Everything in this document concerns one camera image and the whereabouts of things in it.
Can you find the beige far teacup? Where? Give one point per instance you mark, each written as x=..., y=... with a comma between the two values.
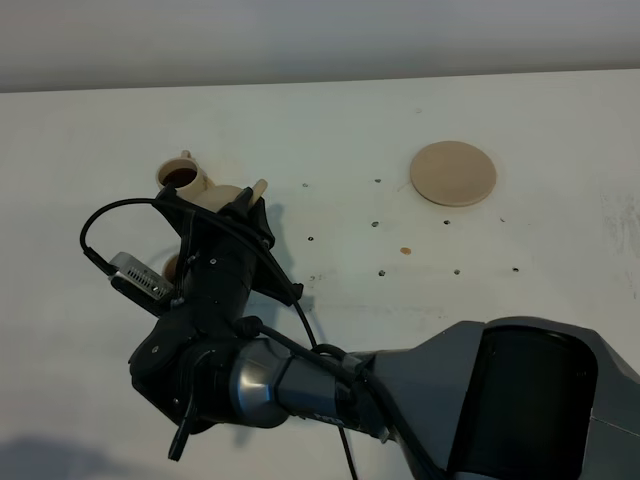
x=185, y=175

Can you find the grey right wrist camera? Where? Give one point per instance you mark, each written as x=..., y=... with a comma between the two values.
x=140, y=284

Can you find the beige teapot saucer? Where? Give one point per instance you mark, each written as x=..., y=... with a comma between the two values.
x=453, y=174

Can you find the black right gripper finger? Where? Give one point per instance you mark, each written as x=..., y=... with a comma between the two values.
x=240, y=207

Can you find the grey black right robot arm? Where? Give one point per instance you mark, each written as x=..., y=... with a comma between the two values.
x=514, y=398

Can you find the beige near teacup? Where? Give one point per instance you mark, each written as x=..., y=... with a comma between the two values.
x=169, y=268

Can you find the beige brown teapot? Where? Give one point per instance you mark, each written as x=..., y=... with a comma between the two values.
x=215, y=197

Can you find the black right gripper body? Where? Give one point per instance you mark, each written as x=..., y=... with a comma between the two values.
x=221, y=261

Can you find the beige teacup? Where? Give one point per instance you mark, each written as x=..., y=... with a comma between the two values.
x=185, y=175
x=169, y=268

